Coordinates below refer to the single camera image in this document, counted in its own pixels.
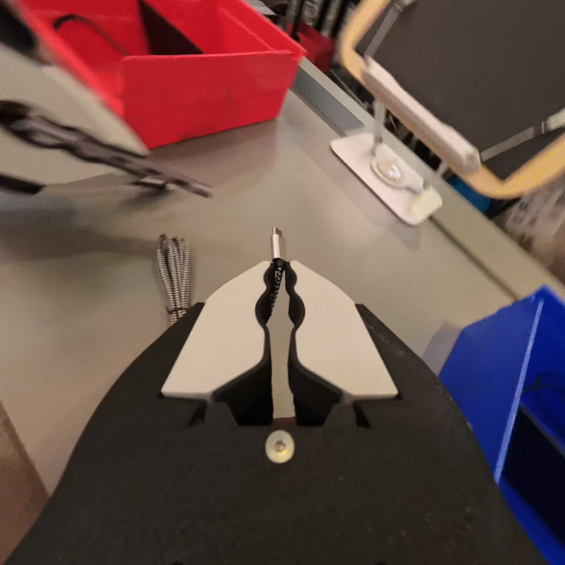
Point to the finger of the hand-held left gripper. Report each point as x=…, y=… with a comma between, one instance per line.
x=66, y=97
x=53, y=161

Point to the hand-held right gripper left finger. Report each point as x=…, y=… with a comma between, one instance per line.
x=220, y=348

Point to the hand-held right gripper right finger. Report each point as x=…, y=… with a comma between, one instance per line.
x=344, y=348

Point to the red storage bin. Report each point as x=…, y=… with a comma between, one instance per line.
x=198, y=97

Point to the blue storage bin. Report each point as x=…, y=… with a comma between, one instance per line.
x=485, y=388

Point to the grey desk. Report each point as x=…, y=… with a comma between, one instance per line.
x=309, y=198

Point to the white folding stand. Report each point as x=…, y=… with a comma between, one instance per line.
x=366, y=163

